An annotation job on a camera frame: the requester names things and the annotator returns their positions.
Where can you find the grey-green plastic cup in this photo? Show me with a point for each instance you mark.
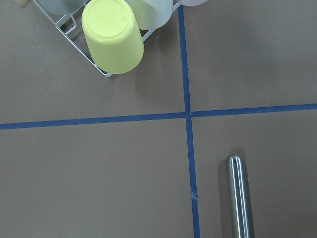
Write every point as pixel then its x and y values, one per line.
pixel 61 7

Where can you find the pink plastic cup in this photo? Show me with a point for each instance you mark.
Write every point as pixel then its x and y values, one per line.
pixel 191 2

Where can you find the yellow plastic cup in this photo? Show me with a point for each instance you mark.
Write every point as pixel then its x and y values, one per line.
pixel 112 35

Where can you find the white wire cup rack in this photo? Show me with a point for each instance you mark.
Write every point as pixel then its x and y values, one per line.
pixel 157 41

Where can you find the white plastic cup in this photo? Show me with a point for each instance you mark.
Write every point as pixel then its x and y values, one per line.
pixel 151 14

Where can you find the wooden rack handle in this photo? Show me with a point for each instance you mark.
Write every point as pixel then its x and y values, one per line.
pixel 22 3

